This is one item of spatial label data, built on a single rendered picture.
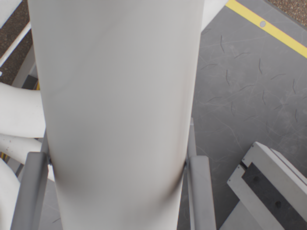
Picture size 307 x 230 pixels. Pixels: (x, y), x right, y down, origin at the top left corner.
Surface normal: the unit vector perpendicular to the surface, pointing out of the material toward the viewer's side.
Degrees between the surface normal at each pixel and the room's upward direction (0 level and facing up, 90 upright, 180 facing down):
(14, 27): 0
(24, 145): 34
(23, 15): 0
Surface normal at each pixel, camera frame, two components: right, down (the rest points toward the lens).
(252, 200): -0.81, -0.36
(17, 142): 0.61, -0.05
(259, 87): 0.30, 0.43
